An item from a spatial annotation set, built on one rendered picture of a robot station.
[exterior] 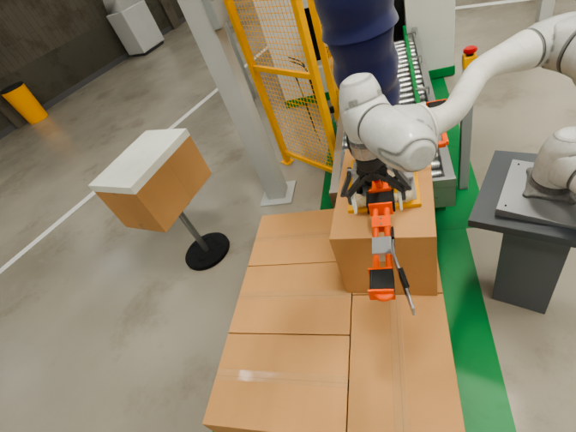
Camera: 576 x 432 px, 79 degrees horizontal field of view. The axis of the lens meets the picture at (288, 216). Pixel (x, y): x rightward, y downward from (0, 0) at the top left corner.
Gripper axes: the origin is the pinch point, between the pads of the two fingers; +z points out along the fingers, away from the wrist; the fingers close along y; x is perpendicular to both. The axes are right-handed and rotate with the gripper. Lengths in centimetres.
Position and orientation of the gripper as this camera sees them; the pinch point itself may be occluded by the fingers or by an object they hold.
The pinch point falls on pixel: (377, 207)
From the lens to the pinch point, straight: 110.3
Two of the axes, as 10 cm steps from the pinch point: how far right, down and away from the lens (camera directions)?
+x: -1.8, 7.1, -6.8
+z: 2.9, 7.0, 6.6
